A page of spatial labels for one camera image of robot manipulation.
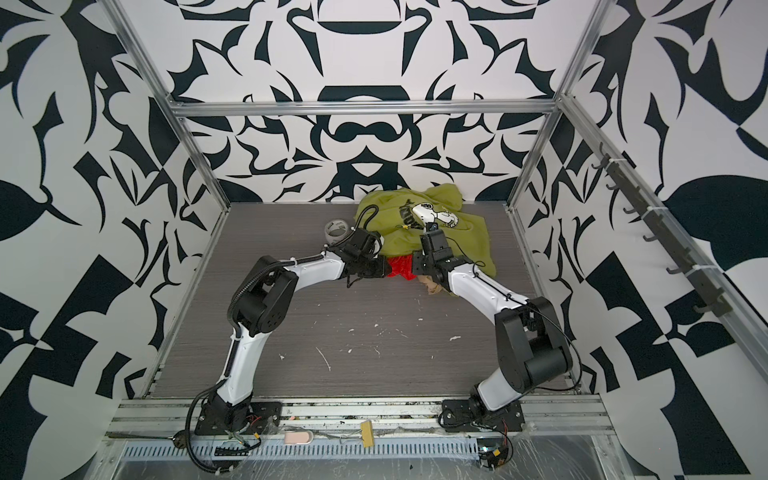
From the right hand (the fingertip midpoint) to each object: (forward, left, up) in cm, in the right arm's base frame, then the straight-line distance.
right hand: (422, 255), depth 91 cm
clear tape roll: (+19, +30, -10) cm, 37 cm away
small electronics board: (-48, -13, -12) cm, 51 cm away
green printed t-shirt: (+16, +6, 0) cm, 17 cm away
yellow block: (-43, +16, -11) cm, 47 cm away
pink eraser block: (-45, +32, -8) cm, 56 cm away
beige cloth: (-6, -3, -9) cm, 11 cm away
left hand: (+2, +8, -7) cm, 11 cm away
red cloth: (+2, +6, -8) cm, 10 cm away
